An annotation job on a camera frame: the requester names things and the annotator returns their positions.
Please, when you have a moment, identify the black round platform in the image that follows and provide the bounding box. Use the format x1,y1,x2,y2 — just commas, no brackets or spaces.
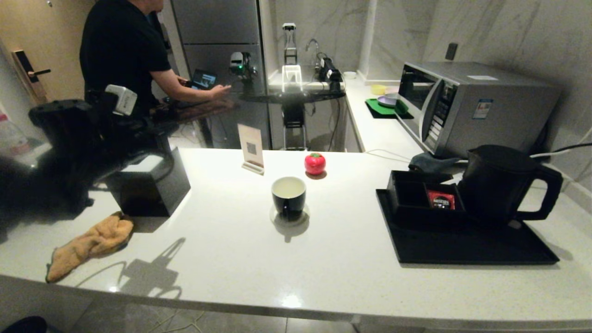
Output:
240,88,348,104

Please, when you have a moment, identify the red coffee sachet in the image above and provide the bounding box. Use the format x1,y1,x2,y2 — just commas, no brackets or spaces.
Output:
426,190,456,211

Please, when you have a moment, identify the silver microwave oven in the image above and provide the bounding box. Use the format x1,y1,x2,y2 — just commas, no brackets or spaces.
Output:
399,62,563,160

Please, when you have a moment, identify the black power cable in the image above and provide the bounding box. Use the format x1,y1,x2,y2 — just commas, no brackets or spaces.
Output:
553,142,592,154

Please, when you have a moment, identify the black electronic door lock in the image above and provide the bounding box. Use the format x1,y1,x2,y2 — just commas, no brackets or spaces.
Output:
12,49,52,99

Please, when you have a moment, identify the open laptop blue screen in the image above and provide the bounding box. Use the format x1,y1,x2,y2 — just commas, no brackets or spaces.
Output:
189,69,219,91

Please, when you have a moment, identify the person in black shirt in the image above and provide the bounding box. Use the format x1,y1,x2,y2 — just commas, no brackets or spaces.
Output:
80,0,232,139

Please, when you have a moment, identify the brown wooden desk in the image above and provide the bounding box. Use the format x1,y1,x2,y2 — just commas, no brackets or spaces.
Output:
153,96,237,129

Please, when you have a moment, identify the chrome kitchen faucet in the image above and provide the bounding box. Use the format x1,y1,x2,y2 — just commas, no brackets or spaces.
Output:
305,38,323,74

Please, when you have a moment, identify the black rounded object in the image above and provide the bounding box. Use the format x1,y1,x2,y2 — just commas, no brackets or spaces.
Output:
0,315,49,333

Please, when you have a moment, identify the black compartment organizer box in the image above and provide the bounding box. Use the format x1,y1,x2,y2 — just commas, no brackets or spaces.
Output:
388,170,467,226

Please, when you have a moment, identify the glowing white frame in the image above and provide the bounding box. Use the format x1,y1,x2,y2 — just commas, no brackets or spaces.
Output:
282,64,305,93

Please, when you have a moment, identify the black glossy tissue box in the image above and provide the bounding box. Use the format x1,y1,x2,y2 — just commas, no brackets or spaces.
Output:
104,147,192,218

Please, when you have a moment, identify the black mug white inside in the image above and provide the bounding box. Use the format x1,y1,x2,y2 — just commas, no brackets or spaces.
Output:
271,176,308,221

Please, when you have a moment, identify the black electric kettle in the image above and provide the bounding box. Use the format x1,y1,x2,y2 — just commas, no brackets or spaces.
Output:
457,144,565,228

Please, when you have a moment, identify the orange terry cloth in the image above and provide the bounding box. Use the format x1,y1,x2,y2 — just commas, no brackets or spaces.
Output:
45,211,136,284

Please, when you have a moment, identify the black robot torso column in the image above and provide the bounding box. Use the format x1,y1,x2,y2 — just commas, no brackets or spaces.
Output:
282,103,308,151

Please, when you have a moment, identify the purple bowl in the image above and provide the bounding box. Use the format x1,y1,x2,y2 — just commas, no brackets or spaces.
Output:
377,93,404,108

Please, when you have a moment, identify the dark grey cloth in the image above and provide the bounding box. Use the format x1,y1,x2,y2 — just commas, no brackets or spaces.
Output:
409,152,464,173

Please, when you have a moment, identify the stainless steel refrigerator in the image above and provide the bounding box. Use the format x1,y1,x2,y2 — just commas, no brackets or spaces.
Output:
160,0,272,149

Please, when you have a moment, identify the green mat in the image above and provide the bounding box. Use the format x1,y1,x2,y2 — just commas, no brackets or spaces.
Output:
367,97,412,117

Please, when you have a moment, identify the black serving tray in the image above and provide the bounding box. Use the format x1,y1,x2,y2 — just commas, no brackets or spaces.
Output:
376,187,561,267

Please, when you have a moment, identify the white power cable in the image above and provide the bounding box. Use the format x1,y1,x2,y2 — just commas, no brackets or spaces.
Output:
530,129,592,160

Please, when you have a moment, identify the clear plastic bottle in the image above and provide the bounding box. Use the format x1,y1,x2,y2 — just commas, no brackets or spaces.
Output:
0,113,31,157

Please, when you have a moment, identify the QR code sign card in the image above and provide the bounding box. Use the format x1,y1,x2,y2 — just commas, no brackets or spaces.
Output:
237,123,266,176

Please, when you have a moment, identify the red tomato shaped timer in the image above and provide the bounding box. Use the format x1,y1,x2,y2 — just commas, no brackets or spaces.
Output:
304,152,327,177

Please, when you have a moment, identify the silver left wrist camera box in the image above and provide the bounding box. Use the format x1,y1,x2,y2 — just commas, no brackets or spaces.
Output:
104,84,139,117

